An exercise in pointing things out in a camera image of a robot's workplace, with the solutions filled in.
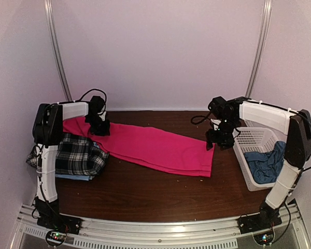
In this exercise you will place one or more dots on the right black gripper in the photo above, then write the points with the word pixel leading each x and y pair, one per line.
pixel 211 139

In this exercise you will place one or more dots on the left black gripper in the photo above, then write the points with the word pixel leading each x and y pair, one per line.
pixel 104 132

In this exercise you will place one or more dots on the black white plaid shirt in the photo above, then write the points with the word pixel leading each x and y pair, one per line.
pixel 73 155

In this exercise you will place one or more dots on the pink shirt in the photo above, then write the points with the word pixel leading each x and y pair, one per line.
pixel 150 147

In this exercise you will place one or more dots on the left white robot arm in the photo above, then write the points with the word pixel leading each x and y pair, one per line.
pixel 48 132

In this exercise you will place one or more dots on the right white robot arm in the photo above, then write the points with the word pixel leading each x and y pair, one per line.
pixel 290 126

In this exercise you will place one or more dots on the white plastic laundry basket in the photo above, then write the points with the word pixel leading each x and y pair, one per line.
pixel 250 139

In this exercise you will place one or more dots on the folded light blue shirt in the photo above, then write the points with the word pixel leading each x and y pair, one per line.
pixel 75 177

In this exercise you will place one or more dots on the blue denim garment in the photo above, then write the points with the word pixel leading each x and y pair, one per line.
pixel 266 167

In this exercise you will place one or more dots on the right round circuit board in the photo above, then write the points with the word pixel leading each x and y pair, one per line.
pixel 264 238

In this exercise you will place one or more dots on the round circuit board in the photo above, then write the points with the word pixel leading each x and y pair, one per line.
pixel 54 238
pixel 264 238

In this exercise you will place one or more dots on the left round circuit board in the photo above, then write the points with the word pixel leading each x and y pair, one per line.
pixel 54 238

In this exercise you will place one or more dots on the front aluminium rail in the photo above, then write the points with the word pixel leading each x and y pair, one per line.
pixel 216 233

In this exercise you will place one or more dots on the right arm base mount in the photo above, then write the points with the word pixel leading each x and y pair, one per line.
pixel 253 223

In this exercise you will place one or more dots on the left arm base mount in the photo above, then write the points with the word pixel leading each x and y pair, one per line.
pixel 63 224

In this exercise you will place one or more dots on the left aluminium frame post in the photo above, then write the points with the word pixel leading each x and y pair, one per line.
pixel 56 49

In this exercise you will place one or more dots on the aluminium frame post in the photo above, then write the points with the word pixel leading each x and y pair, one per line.
pixel 56 49
pixel 264 28

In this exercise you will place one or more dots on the right aluminium frame post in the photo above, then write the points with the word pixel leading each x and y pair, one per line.
pixel 264 28

